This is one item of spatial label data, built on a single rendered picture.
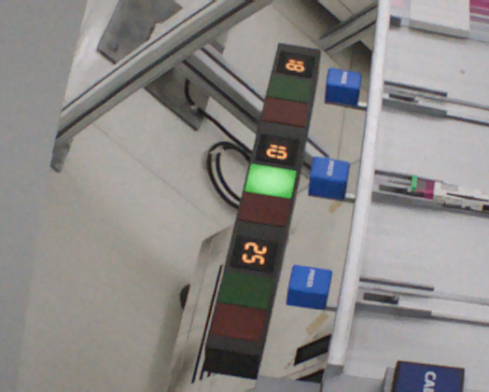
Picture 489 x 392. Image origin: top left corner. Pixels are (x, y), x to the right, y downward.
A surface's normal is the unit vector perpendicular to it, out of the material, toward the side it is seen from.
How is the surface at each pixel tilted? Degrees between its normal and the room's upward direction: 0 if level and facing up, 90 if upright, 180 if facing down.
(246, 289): 43
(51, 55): 0
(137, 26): 0
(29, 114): 0
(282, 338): 90
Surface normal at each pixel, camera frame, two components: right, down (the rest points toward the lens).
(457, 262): 0.04, -0.67
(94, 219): 0.69, -0.39
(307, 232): -0.70, -0.57
